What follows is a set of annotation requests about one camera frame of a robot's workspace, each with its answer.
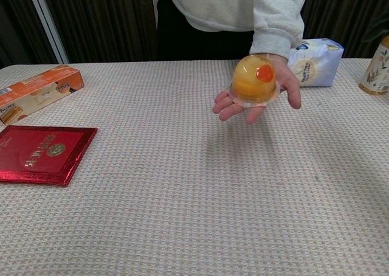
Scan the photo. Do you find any person's left hand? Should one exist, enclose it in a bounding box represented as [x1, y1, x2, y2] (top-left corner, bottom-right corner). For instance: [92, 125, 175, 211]
[212, 53, 302, 125]

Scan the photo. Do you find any yellow object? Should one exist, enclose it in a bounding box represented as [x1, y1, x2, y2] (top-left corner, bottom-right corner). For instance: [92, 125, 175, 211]
[226, 53, 281, 108]

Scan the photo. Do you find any person's left forearm grey sleeve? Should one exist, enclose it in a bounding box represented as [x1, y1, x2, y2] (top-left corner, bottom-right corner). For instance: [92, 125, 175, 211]
[249, 0, 315, 60]

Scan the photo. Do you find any white and blue bag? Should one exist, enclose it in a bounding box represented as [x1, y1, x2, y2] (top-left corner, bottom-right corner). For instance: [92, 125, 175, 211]
[287, 38, 345, 88]

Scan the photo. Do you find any tea bottle with white cap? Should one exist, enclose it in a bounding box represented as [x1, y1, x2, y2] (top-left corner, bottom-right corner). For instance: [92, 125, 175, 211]
[358, 34, 389, 95]

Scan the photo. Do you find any person torso grey sweatshirt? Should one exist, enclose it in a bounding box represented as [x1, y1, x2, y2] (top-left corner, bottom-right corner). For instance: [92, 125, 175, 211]
[147, 0, 258, 61]

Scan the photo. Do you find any beige woven tablecloth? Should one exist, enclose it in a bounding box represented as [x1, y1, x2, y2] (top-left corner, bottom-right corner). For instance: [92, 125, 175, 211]
[0, 58, 389, 276]

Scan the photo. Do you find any person in white sweater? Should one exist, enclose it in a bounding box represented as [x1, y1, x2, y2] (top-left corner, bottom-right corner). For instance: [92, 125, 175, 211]
[0, 0, 389, 69]

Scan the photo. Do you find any orange biscuit box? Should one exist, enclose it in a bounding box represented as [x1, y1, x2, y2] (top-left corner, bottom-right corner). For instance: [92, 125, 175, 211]
[0, 64, 85, 126]

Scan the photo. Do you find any red foil booklet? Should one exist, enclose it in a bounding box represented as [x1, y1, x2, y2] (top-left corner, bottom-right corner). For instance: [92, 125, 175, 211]
[0, 125, 98, 187]

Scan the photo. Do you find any white frame pole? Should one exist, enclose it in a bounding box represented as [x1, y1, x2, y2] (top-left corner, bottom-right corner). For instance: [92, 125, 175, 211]
[26, 0, 70, 64]

